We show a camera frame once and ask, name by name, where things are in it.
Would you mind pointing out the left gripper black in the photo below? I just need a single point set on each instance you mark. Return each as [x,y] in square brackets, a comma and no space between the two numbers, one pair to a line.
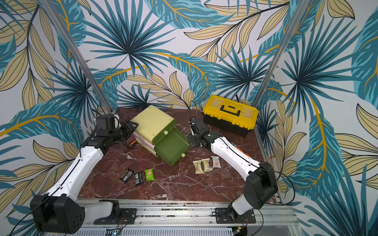
[127,125]

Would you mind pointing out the green cookie packet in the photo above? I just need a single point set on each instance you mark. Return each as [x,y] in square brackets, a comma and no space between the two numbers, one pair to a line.
[149,175]

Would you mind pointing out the right metal corner post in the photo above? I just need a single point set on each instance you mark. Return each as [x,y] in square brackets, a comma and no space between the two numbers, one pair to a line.
[295,20]

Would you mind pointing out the green drawer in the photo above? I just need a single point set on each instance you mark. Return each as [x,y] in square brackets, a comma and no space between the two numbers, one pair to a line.
[158,136]

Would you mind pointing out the black cookie packet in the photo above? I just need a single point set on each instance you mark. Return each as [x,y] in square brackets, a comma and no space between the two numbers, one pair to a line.
[138,178]
[127,176]

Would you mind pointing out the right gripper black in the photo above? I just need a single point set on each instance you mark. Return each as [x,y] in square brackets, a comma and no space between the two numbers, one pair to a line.
[195,127]

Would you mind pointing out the left metal corner post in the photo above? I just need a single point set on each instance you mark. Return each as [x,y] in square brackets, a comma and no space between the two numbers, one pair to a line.
[53,15]

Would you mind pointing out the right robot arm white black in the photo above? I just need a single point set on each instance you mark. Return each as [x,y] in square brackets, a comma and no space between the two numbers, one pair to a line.
[260,180]

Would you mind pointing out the light green drawer cabinet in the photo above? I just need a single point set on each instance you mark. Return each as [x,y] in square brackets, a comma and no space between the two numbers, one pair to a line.
[150,121]

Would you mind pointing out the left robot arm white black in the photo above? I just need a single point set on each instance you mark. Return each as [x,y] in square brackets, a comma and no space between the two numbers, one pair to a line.
[57,211]

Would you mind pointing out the cream cookie packet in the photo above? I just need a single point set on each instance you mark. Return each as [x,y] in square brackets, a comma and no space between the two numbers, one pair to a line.
[206,165]
[198,168]

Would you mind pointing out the metal corner post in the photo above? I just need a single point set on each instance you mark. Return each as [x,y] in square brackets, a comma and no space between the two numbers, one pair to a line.
[53,15]
[295,20]

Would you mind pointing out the black orange screwdriver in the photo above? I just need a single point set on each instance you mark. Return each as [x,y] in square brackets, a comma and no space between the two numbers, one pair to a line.
[131,144]

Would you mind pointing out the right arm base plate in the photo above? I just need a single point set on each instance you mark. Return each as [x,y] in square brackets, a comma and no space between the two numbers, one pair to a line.
[225,215]

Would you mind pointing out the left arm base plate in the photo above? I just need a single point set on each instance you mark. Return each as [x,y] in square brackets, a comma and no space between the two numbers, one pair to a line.
[121,216]

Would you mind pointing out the yellow black toolbox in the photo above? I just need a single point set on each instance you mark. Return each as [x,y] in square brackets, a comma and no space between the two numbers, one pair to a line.
[230,116]

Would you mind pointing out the aluminium front rail frame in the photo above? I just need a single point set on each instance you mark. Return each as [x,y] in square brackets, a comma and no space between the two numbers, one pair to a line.
[190,218]

